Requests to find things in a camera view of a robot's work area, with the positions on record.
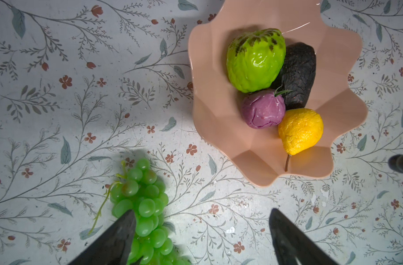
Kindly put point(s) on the yellow pear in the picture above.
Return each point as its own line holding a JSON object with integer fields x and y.
{"x": 299, "y": 130}

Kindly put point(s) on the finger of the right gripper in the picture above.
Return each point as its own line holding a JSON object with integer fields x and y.
{"x": 401, "y": 162}

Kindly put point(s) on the purple round fruit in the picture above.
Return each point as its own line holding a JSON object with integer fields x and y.
{"x": 263, "y": 109}

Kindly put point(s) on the dark brown avocado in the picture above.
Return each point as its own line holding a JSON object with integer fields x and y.
{"x": 297, "y": 75}

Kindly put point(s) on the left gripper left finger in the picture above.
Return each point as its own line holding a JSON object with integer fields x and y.
{"x": 113, "y": 246}

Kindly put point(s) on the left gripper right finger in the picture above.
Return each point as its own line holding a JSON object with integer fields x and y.
{"x": 291, "y": 245}

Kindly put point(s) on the green grape bunch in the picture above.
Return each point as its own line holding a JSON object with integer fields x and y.
{"x": 139, "y": 189}

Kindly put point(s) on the bright green custard apple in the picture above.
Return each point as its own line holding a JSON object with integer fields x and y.
{"x": 255, "y": 59}

